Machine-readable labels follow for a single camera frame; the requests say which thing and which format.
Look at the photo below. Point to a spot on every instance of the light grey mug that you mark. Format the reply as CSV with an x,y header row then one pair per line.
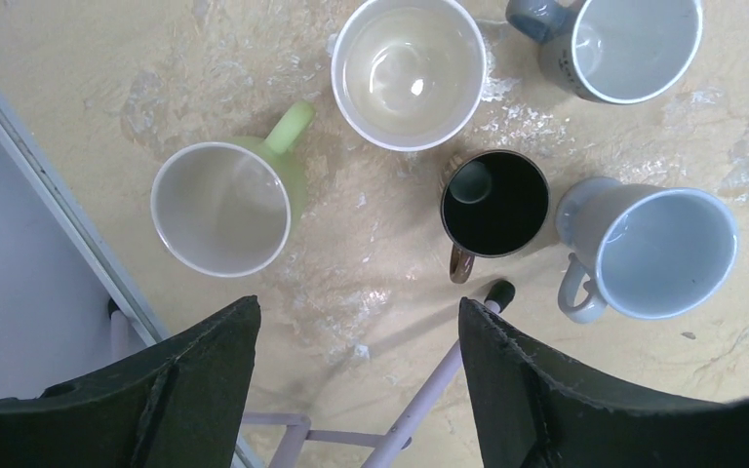
x,y
646,251

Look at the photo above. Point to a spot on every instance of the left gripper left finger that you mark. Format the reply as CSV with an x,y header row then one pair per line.
x,y
178,403

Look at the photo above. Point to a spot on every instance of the green cup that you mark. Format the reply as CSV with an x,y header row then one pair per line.
x,y
227,208

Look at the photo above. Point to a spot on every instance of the yellow cup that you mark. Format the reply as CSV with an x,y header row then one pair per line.
x,y
408,75

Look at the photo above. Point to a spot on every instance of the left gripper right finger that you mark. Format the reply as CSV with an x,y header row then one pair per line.
x,y
535,406

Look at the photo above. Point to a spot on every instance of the brown mug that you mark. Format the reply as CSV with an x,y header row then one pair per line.
x,y
493,203

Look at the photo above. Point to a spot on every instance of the aluminium frame rail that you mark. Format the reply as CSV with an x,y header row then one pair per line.
x,y
66,308

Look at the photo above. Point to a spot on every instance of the dark blue-grey mug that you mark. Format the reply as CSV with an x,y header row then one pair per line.
x,y
611,51

